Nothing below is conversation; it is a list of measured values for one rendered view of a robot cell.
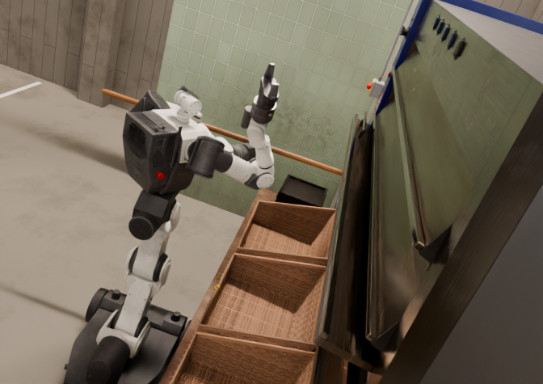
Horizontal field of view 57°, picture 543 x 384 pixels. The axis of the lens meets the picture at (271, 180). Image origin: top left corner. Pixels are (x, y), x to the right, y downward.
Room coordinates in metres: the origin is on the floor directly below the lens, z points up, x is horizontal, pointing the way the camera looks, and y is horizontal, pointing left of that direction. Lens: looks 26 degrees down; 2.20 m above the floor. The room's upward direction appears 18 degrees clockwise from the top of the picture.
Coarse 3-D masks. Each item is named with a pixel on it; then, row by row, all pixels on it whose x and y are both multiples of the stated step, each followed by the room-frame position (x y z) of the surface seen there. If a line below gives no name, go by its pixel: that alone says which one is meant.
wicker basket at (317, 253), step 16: (256, 208) 2.55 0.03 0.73; (272, 208) 2.64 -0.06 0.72; (288, 208) 2.64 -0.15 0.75; (304, 208) 2.63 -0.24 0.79; (320, 208) 2.63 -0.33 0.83; (256, 224) 2.61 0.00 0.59; (288, 224) 2.63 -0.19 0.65; (320, 224) 2.63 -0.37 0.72; (240, 240) 2.18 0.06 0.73; (256, 240) 2.44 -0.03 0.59; (272, 240) 2.49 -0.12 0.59; (288, 240) 2.55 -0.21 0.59; (304, 240) 2.61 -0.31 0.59; (320, 240) 2.47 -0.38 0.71; (272, 256) 2.10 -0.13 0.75; (288, 256) 2.09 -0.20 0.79; (304, 256) 2.09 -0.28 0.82; (320, 256) 2.27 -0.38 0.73
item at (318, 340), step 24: (360, 120) 2.65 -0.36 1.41; (360, 144) 2.29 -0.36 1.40; (360, 168) 1.99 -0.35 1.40; (360, 192) 1.76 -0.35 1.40; (336, 216) 1.50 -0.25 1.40; (360, 216) 1.57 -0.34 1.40; (360, 240) 1.41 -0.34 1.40; (360, 264) 1.27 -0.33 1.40; (336, 288) 1.10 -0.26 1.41; (360, 288) 1.15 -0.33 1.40; (336, 312) 1.00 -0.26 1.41; (360, 312) 1.05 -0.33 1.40; (336, 336) 0.92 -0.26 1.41; (360, 336) 0.96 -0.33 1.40; (360, 360) 0.89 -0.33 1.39
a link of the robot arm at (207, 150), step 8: (200, 144) 1.75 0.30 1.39; (208, 144) 1.73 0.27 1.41; (200, 152) 1.72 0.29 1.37; (208, 152) 1.72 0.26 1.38; (216, 152) 1.73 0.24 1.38; (224, 152) 1.77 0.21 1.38; (200, 160) 1.69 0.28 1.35; (208, 160) 1.70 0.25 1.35; (216, 160) 1.72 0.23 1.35; (224, 160) 1.75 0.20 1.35; (232, 160) 1.78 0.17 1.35; (200, 168) 1.68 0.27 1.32; (208, 168) 1.69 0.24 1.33; (216, 168) 1.74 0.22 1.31; (224, 168) 1.75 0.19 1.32
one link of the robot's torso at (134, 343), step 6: (114, 312) 1.82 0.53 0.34; (108, 324) 1.74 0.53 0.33; (102, 330) 1.69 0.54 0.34; (108, 330) 1.70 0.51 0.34; (114, 330) 1.71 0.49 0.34; (144, 330) 1.77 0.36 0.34; (102, 336) 1.67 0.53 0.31; (120, 336) 1.68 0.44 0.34; (126, 336) 1.70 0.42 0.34; (132, 336) 1.71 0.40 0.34; (138, 336) 1.72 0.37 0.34; (144, 336) 1.76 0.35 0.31; (126, 342) 1.68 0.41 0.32; (132, 342) 1.68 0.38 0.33; (138, 342) 1.70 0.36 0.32; (144, 342) 1.78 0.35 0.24; (132, 348) 1.67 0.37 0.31; (138, 348) 1.70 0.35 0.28; (132, 354) 1.66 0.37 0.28
